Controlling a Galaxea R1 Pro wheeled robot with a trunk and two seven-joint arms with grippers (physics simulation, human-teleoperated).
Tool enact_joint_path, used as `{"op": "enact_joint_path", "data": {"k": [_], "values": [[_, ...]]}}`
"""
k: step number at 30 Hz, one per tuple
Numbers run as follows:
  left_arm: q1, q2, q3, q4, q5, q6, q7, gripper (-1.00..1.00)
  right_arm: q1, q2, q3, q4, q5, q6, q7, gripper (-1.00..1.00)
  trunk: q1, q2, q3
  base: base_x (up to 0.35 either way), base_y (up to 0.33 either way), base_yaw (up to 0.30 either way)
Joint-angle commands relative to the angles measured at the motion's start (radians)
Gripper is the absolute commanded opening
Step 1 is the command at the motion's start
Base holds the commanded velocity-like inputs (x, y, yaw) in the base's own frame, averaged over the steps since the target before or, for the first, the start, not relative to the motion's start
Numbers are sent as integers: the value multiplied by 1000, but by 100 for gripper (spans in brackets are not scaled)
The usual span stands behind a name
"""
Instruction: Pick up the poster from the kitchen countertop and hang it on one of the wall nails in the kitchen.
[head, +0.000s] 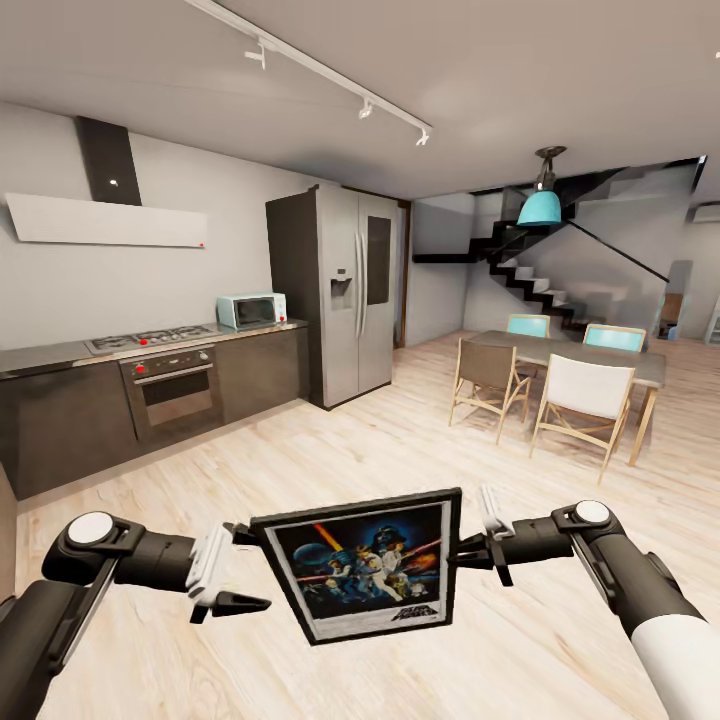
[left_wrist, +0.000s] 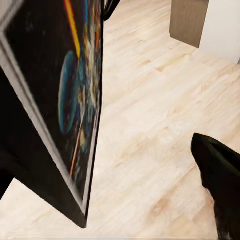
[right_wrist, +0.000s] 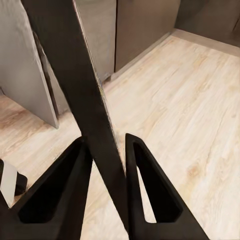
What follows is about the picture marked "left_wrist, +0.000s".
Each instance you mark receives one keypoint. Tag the cabinet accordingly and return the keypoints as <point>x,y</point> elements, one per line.
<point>188,20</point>

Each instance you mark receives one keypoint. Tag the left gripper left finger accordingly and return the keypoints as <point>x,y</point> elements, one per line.
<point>5,181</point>

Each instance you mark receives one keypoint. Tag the poster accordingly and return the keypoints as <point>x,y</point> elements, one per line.
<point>51,92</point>

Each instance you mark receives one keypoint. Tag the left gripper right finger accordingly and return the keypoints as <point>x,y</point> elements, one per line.
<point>220,167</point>

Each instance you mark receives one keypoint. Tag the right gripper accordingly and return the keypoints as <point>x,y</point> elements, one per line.
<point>110,6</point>

